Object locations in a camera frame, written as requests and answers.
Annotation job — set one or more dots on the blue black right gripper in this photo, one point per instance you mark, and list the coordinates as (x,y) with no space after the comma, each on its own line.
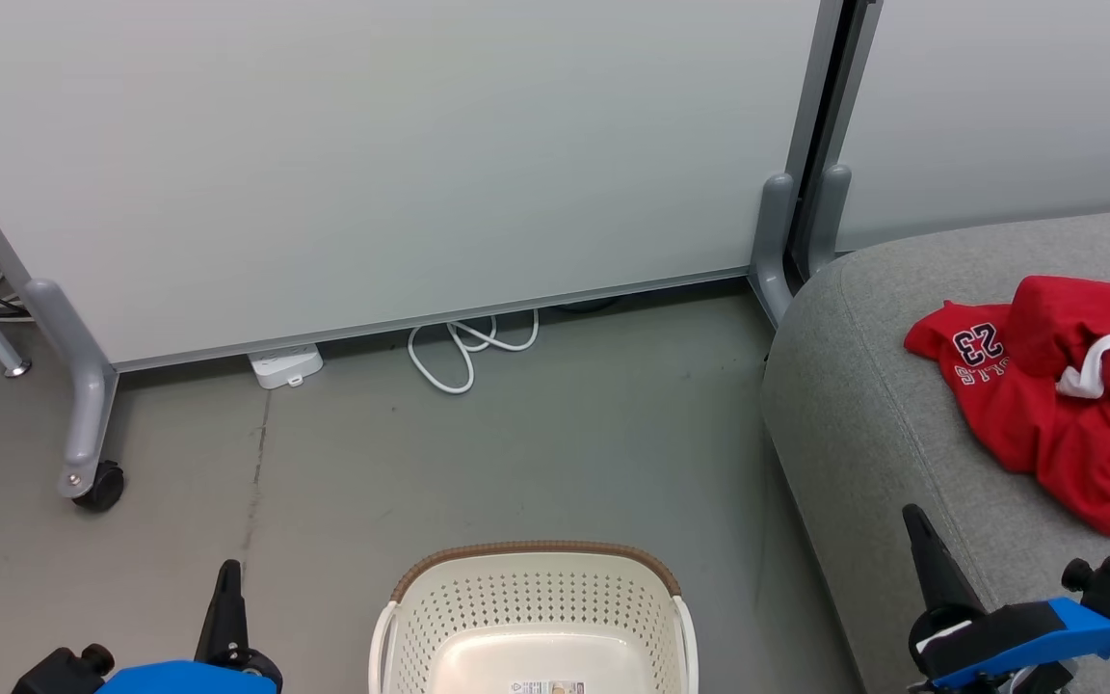
(1027,631)

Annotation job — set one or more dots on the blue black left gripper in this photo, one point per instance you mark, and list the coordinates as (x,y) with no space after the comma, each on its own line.
(179,680)

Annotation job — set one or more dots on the red basketball shorts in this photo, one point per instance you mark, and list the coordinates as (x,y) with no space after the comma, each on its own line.
(1075,405)

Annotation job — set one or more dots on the cream perforated laundry basket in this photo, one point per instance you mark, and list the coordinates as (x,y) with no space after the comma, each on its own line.
(536,627)

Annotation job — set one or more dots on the black caster wheel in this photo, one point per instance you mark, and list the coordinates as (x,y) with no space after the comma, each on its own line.
(102,488)

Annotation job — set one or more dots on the grey fabric sofa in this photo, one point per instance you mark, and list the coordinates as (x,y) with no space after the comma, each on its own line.
(883,386)

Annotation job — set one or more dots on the white power strip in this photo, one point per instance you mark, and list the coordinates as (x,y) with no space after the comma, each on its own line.
(285,366)

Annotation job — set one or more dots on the grey curved partition foot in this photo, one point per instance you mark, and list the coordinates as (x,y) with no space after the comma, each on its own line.
(83,386)

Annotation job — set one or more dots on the narrow frosted partition panel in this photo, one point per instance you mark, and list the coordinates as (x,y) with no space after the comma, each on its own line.
(998,96)

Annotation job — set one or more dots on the wide frosted partition panel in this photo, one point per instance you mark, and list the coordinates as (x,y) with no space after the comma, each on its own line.
(372,145)

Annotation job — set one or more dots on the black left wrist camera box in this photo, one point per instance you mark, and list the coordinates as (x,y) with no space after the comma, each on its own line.
(59,672)

